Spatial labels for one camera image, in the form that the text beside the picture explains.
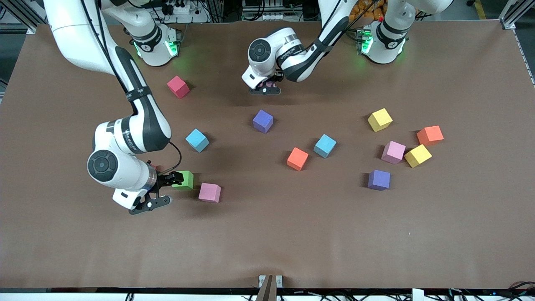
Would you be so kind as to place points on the green foam cube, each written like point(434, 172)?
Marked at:
point(187, 182)

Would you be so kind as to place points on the aluminium frame profile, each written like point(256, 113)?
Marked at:
point(512, 19)
point(16, 12)

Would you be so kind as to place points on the orange foam cube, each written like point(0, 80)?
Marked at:
point(297, 159)
point(429, 134)

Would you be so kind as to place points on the metal mounting bracket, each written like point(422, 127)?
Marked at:
point(279, 281)

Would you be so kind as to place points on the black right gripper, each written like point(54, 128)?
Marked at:
point(164, 180)

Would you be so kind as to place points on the white equipment box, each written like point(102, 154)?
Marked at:
point(263, 10)

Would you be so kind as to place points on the blue foam cube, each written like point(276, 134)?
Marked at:
point(196, 139)
point(324, 145)

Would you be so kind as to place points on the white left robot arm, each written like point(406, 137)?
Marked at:
point(276, 37)

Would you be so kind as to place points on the bag of orange objects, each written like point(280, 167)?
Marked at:
point(368, 10)

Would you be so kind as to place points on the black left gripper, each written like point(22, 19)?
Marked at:
point(277, 77)

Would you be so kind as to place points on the pink foam cube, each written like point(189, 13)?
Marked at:
point(209, 192)
point(393, 151)
point(269, 85)

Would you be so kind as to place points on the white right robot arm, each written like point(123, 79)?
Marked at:
point(129, 171)

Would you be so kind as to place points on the purple foam cube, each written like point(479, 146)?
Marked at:
point(378, 179)
point(262, 120)

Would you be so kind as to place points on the grey camera pole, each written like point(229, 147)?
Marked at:
point(266, 290)

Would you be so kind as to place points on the white power strip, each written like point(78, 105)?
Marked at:
point(184, 8)

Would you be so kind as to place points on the yellow foam cube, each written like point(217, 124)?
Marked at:
point(417, 155)
point(379, 119)

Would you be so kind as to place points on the brown paper table cover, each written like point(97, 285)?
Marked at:
point(267, 234)

